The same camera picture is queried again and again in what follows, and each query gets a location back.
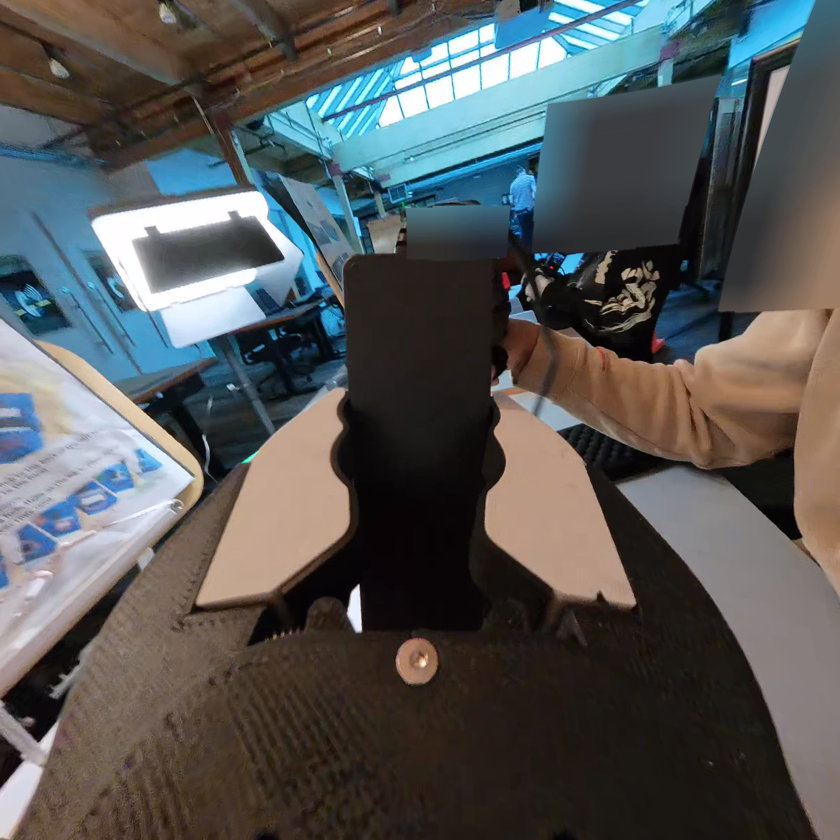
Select ceiling projector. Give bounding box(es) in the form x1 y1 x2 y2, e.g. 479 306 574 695
493 0 553 48

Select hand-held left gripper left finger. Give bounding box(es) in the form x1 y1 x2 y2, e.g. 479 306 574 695
194 387 361 613

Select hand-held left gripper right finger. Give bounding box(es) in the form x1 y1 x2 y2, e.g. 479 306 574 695
482 392 639 613

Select black dotted mat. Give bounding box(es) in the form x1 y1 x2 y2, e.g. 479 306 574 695
558 423 677 481

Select white light panel lamp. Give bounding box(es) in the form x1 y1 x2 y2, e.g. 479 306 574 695
91 187 306 434

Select person's right forearm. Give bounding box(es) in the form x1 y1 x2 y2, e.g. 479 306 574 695
508 308 831 470

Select black usb hub with switches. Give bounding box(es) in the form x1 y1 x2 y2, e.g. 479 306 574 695
343 252 509 634

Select person's right hand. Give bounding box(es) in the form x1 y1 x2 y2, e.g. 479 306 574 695
493 318 547 389

